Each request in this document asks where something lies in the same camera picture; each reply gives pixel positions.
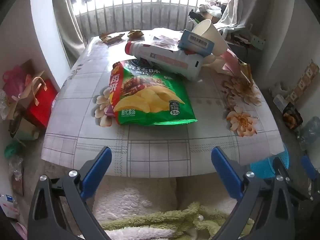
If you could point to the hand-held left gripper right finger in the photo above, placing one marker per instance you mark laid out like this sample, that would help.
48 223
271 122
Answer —
226 175

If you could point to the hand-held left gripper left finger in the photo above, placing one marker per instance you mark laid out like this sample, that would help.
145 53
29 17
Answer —
97 172

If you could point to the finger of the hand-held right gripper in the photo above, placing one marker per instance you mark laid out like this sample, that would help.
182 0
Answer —
277 166
308 167

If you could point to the orange red snack bag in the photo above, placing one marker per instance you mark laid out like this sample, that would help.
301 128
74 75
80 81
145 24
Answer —
115 85

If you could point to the green potato chip bag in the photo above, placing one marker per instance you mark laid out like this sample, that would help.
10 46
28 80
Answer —
150 92

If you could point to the pink snack wrapper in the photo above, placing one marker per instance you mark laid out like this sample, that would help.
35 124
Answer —
231 60

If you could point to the white plastic drink bottle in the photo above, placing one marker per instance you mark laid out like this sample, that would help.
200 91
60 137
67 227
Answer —
170 60

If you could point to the light blue carton box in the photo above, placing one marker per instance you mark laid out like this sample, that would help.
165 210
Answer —
197 42

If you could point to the clear plastic bottle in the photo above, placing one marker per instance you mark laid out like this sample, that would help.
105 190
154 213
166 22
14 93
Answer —
311 130

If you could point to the white fuzzy blanket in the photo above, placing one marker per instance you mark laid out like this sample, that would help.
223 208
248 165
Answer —
130 197

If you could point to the dark snack bag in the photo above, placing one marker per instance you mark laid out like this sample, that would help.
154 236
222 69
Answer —
291 116

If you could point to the green fuzzy garment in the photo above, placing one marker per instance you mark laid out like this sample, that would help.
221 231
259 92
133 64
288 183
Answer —
162 220

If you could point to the pale green box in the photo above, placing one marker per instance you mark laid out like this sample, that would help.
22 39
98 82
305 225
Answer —
22 130

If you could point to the red gift bag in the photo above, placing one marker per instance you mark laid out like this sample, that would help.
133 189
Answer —
42 105

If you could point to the wooden block rack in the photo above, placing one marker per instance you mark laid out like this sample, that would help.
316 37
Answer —
303 80

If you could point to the green plastic bag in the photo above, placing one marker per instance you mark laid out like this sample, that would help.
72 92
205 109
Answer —
11 150

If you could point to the white blue packet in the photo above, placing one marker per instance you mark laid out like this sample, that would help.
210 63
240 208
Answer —
7 202

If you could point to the golden crumpled wrapper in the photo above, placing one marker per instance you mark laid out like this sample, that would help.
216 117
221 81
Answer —
246 71

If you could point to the beige paper bag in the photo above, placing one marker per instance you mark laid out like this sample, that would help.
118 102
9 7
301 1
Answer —
21 102

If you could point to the pink plastic bag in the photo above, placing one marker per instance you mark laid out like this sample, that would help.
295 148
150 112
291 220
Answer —
13 82

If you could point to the white paper cup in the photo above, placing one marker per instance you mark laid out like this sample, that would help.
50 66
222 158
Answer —
217 40

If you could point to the brown orange snack wrapper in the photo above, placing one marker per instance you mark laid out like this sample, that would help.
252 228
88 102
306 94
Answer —
111 37

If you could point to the yellow crumpled snack wrapper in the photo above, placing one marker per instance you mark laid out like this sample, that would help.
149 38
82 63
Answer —
135 33

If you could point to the beige curtain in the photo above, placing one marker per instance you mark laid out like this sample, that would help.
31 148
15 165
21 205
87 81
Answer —
67 30

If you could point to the clear red printed wrapper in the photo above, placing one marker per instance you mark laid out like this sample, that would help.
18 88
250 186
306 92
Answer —
163 40

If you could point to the metal window railing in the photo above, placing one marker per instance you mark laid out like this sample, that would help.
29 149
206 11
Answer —
140 17

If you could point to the black green object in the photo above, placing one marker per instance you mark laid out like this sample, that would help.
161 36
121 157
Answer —
195 15

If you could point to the grey white curtain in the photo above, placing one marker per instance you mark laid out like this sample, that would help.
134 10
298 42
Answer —
235 7

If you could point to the pile of clothes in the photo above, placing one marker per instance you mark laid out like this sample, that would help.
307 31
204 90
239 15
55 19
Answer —
207 7

